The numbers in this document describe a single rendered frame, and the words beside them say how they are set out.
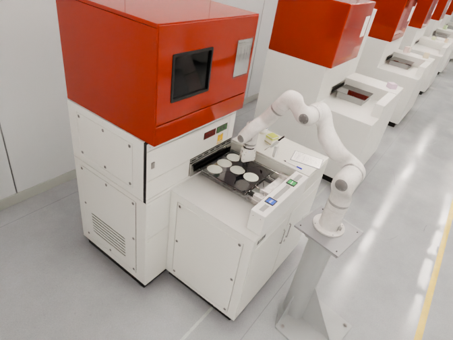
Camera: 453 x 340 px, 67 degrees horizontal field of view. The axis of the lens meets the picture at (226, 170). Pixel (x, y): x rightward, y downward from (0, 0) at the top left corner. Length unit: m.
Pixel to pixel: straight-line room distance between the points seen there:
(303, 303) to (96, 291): 1.43
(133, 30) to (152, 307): 1.77
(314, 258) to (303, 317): 0.61
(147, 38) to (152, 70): 0.14
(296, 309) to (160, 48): 1.90
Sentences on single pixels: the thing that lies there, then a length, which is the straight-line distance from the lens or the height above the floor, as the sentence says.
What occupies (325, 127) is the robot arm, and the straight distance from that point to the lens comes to 1.90.
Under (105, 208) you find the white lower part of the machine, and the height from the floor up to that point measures 0.55.
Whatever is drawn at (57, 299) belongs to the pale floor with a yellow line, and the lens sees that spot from 2.71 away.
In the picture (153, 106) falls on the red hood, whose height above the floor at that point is 1.45.
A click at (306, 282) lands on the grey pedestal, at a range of 2.38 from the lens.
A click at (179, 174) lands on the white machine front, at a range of 2.15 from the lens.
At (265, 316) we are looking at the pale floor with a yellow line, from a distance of 2.64.
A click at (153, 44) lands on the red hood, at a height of 1.73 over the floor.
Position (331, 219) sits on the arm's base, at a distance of 2.04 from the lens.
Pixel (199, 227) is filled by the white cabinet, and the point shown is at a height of 0.68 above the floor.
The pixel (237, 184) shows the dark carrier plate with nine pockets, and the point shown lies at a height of 0.90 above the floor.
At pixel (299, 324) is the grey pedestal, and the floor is 0.01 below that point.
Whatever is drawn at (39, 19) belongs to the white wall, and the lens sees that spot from 3.05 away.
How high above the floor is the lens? 2.14
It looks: 33 degrees down
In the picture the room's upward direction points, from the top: 10 degrees clockwise
